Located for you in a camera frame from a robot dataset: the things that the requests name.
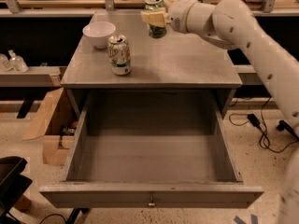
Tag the white bowl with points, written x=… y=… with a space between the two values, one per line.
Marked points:
x=99 y=32

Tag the blue floor tape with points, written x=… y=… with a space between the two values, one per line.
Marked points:
x=252 y=219

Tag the open grey top drawer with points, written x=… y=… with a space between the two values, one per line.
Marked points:
x=133 y=145

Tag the clear pump bottle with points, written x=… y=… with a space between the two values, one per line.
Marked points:
x=17 y=62

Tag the white 7up can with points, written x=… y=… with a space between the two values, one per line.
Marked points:
x=119 y=55

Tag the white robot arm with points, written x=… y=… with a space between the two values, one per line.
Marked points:
x=231 y=25

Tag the black chair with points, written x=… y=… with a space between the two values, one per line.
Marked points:
x=12 y=185

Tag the grey cabinet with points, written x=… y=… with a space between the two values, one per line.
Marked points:
x=175 y=61

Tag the green soda can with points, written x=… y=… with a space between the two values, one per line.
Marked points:
x=155 y=31

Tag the cardboard box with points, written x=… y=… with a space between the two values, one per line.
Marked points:
x=54 y=114

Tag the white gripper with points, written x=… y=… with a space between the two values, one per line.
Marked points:
x=177 y=17

